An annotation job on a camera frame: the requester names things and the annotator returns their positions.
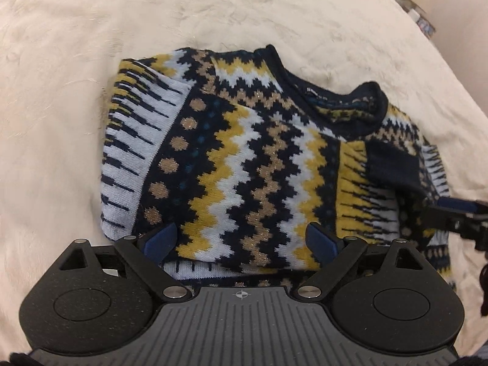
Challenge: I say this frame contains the items on bedside shelf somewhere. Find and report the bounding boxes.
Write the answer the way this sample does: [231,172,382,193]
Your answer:
[395,0,436,40]

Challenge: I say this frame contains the patterned knit sweater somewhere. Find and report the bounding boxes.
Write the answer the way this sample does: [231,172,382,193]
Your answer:
[101,45,452,288]

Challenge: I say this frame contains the cream bedspread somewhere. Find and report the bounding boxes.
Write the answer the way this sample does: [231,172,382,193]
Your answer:
[1,0,487,358]

